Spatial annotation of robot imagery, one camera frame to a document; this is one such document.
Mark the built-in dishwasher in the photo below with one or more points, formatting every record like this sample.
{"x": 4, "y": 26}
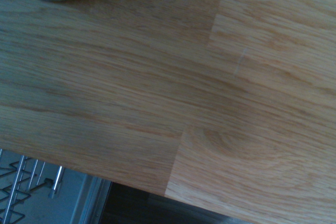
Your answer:
{"x": 78, "y": 203}

